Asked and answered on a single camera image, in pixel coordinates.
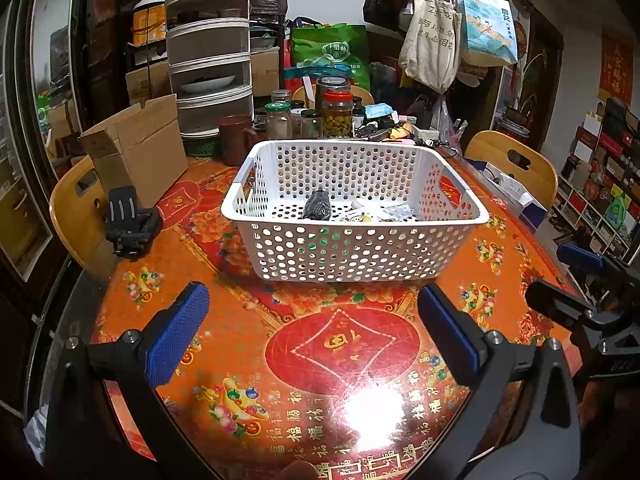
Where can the clear hanging plastic bag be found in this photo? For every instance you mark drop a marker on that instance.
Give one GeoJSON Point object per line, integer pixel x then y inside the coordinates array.
{"type": "Point", "coordinates": [442, 120]}

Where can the green shopping bag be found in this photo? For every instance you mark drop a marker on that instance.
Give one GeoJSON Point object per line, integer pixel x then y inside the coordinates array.
{"type": "Point", "coordinates": [330, 45]}

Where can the red lid pickle jar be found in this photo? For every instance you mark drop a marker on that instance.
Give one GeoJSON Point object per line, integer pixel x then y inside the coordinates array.
{"type": "Point", "coordinates": [337, 120]}

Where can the dark framed wall picture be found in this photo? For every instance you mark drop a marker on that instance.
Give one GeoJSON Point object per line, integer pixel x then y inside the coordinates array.
{"type": "Point", "coordinates": [542, 65]}

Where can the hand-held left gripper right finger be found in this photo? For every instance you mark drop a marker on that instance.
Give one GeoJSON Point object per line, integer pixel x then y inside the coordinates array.
{"type": "Point", "coordinates": [445, 330]}

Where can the beige canvas tote bag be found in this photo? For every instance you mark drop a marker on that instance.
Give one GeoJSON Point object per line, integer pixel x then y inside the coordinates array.
{"type": "Point", "coordinates": [430, 45]}

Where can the red wall poster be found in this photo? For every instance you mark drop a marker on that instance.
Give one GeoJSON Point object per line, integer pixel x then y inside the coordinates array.
{"type": "Point", "coordinates": [615, 70]}

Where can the grey stacked dish rack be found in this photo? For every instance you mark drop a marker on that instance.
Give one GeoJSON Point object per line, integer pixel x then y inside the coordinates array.
{"type": "Point", "coordinates": [210, 60]}

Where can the tall dark lid jar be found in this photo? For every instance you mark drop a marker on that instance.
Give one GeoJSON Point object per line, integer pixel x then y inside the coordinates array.
{"type": "Point", "coordinates": [330, 85]}

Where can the orange box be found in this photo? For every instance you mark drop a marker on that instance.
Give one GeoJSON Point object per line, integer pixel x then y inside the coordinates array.
{"type": "Point", "coordinates": [149, 25]}

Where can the white and blue box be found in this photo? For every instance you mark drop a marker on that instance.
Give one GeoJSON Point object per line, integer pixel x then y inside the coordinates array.
{"type": "Point", "coordinates": [520, 195]}

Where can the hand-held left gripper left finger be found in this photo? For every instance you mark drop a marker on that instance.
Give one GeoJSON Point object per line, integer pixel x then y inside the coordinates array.
{"type": "Point", "coordinates": [180, 330]}

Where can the blue printed paper bag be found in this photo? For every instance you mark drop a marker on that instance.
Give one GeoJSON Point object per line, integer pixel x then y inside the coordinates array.
{"type": "Point", "coordinates": [487, 30]}

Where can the green lid glass jar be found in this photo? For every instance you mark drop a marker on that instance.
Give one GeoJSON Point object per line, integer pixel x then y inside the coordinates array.
{"type": "Point", "coordinates": [278, 122]}

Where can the white sachet with yellow print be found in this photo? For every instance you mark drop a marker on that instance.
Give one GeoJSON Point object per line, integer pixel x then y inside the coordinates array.
{"type": "Point", "coordinates": [357, 218]}

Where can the white perforated plastic basket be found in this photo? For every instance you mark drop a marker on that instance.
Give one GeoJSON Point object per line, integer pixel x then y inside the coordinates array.
{"type": "Point", "coordinates": [350, 270]}

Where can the black cloth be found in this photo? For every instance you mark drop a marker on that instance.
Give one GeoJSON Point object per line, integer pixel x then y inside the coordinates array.
{"type": "Point", "coordinates": [317, 205]}

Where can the open cardboard box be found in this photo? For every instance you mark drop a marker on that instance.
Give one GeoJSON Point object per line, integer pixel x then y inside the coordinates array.
{"type": "Point", "coordinates": [145, 160]}

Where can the closed cardboard box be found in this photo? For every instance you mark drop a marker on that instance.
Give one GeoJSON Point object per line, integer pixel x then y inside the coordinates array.
{"type": "Point", "coordinates": [265, 72]}

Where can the black folding phone stand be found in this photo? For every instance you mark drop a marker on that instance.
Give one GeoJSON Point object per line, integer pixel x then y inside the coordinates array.
{"type": "Point", "coordinates": [132, 225]}

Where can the brown mug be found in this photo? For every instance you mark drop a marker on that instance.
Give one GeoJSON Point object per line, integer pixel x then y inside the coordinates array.
{"type": "Point", "coordinates": [235, 140]}

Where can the green packet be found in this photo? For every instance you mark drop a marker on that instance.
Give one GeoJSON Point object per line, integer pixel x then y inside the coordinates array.
{"type": "Point", "coordinates": [325, 232]}

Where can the green woven tray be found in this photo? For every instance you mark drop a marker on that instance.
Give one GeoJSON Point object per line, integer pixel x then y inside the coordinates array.
{"type": "Point", "coordinates": [200, 147]}

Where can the clear printed packet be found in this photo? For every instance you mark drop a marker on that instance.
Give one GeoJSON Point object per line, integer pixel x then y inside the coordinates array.
{"type": "Point", "coordinates": [397, 214]}

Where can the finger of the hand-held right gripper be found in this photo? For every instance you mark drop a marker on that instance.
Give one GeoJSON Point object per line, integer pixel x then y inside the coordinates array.
{"type": "Point", "coordinates": [560, 302]}
{"type": "Point", "coordinates": [580, 256]}

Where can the small dark lid jar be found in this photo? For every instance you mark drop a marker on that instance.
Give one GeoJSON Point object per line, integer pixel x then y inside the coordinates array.
{"type": "Point", "coordinates": [311, 125]}

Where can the blue face mask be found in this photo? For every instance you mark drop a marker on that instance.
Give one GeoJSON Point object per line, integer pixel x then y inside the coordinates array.
{"type": "Point", "coordinates": [380, 111]}

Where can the shelf with boxes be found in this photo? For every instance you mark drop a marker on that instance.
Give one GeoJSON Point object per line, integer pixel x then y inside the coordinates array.
{"type": "Point", "coordinates": [600, 185]}

